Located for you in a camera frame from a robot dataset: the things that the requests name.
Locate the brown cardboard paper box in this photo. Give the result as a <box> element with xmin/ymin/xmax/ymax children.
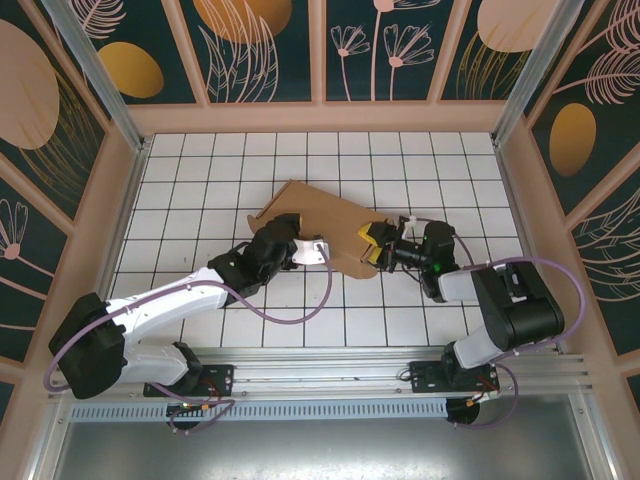
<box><xmin>246</xmin><ymin>178</ymin><xmax>390</xmax><ymax>281</ymax></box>

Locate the shiny metal sheet panel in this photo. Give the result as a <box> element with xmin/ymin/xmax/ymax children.
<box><xmin>29</xmin><ymin>394</ymin><xmax>617</xmax><ymax>480</ymax></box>

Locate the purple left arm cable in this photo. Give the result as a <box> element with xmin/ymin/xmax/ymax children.
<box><xmin>44</xmin><ymin>247</ymin><xmax>332</xmax><ymax>437</ymax></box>

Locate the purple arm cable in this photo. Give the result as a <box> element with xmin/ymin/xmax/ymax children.
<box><xmin>44</xmin><ymin>247</ymin><xmax>332</xmax><ymax>437</ymax></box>
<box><xmin>414</xmin><ymin>217</ymin><xmax>587</xmax><ymax>431</ymax></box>

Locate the aluminium mounting rail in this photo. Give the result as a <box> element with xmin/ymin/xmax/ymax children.
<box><xmin>47</xmin><ymin>346</ymin><xmax>599</xmax><ymax>402</ymax></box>

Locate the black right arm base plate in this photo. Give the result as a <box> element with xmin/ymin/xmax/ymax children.
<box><xmin>408</xmin><ymin>359</ymin><xmax>501</xmax><ymax>397</ymax></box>

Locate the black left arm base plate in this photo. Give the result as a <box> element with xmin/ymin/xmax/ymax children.
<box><xmin>143</xmin><ymin>362</ymin><xmax>236</xmax><ymax>399</ymax></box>

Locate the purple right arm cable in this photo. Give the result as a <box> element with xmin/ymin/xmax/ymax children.
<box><xmin>414</xmin><ymin>217</ymin><xmax>587</xmax><ymax>431</ymax></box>

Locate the small yellow wire connector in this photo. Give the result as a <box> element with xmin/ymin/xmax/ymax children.
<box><xmin>467</xmin><ymin>388</ymin><xmax>501</xmax><ymax>407</ymax></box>

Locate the slotted grey cable duct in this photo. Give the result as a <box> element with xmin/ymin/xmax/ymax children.
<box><xmin>69</xmin><ymin>398</ymin><xmax>450</xmax><ymax>422</ymax></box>

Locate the small circuit board with wires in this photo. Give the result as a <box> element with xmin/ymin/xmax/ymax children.
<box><xmin>166</xmin><ymin>399</ymin><xmax>215</xmax><ymax>417</ymax></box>

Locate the aluminium frame post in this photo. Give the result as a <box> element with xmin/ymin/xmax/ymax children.
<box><xmin>42</xmin><ymin>0</ymin><xmax>152</xmax><ymax>157</ymax></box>
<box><xmin>491</xmin><ymin>0</ymin><xmax>601</xmax><ymax>147</ymax></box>

